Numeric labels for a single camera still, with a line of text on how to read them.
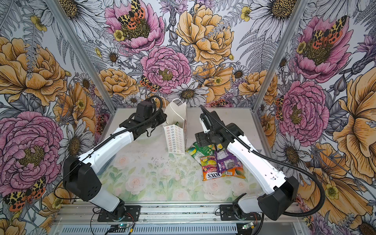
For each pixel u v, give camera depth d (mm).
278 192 385
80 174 429
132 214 733
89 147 985
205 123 583
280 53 889
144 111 615
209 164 872
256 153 441
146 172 882
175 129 791
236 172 854
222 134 493
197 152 940
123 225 715
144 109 614
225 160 872
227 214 733
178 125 776
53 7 706
